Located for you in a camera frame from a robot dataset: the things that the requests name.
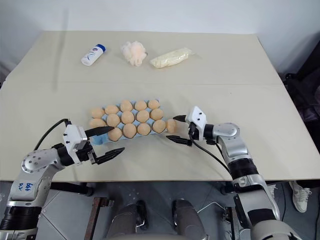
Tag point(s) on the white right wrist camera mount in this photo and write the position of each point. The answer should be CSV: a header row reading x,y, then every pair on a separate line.
x,y
197,117

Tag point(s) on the black table frame bar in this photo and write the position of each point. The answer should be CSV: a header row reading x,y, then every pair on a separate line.
x,y
72,188

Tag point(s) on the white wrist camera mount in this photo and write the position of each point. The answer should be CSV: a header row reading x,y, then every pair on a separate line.
x,y
197,117
71,137

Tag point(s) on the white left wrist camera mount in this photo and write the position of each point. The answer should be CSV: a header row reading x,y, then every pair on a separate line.
x,y
71,137

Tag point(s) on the clear bag of white grains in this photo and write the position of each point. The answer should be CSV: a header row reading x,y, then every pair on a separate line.
x,y
170,58

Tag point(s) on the blue egg carton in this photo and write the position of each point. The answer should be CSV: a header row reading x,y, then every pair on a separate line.
x,y
100,139

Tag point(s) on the white peach mesh bath sponge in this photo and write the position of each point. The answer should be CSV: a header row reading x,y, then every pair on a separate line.
x,y
133,52

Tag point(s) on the brown egg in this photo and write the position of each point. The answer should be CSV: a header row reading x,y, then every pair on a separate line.
x,y
113,120
144,129
157,114
143,116
97,122
159,126
111,109
129,130
97,112
171,126
126,105
140,105
115,134
127,117
153,104

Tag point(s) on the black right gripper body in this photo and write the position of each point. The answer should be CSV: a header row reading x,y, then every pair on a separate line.
x,y
192,132

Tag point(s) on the dark background furniture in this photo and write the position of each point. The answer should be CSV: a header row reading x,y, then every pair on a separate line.
x,y
307,95

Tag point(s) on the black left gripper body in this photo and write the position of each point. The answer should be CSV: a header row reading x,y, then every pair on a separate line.
x,y
86,153

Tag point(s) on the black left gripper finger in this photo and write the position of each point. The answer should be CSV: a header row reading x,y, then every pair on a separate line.
x,y
100,130
110,155

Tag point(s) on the rusty metal bracket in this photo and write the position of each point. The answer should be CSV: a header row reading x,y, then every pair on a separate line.
x,y
96,215

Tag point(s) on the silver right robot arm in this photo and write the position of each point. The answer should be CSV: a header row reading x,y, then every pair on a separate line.
x,y
231,140

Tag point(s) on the white sneaker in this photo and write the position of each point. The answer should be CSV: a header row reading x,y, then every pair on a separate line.
x,y
300,196

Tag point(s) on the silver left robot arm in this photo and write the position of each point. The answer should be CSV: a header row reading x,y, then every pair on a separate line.
x,y
35,162

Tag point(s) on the white bottle with blue cap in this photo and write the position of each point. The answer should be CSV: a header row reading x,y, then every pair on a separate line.
x,y
92,55

